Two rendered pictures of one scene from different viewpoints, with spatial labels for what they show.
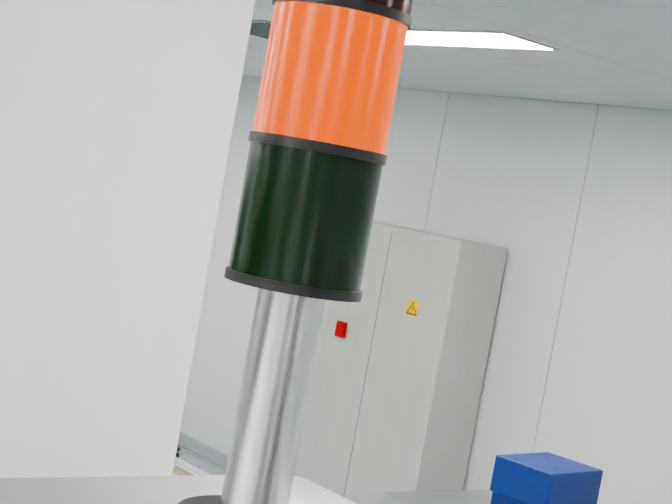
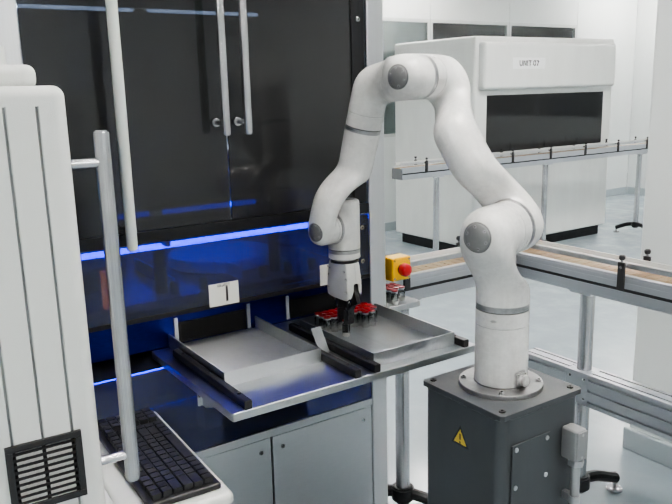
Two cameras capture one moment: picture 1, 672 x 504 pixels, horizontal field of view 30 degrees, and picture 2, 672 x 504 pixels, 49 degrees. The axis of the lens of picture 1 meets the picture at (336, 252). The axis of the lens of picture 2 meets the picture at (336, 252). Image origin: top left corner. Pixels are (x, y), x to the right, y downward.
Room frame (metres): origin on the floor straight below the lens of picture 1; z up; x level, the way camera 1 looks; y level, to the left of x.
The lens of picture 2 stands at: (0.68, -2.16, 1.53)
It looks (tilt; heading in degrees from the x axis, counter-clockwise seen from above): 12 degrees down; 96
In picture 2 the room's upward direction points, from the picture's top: 1 degrees counter-clockwise
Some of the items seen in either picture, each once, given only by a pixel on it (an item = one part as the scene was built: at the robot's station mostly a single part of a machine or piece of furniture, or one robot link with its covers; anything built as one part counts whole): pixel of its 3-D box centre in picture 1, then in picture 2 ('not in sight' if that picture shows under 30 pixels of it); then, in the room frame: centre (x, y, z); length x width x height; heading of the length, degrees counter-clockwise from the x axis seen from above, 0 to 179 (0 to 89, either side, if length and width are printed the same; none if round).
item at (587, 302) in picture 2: not in sight; (582, 392); (1.27, 0.37, 0.46); 0.09 x 0.09 x 0.77; 40
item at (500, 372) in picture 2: not in sight; (501, 345); (0.87, -0.53, 0.95); 0.19 x 0.19 x 0.18
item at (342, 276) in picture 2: not in sight; (344, 276); (0.49, -0.27, 1.05); 0.10 x 0.08 x 0.11; 130
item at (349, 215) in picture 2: not in sight; (342, 223); (0.49, -0.28, 1.19); 0.09 x 0.08 x 0.13; 56
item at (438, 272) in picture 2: not in sight; (434, 267); (0.75, 0.35, 0.92); 0.69 x 0.16 x 0.16; 40
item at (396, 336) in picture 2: not in sight; (374, 331); (0.57, -0.28, 0.90); 0.34 x 0.26 x 0.04; 130
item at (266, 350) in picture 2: not in sight; (242, 347); (0.24, -0.41, 0.90); 0.34 x 0.26 x 0.04; 130
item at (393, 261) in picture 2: not in sight; (394, 266); (0.62, 0.05, 0.99); 0.08 x 0.07 x 0.07; 130
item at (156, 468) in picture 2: not in sight; (150, 451); (0.14, -0.82, 0.82); 0.40 x 0.14 x 0.02; 128
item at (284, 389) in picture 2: not in sight; (313, 351); (0.42, -0.36, 0.87); 0.70 x 0.48 x 0.02; 40
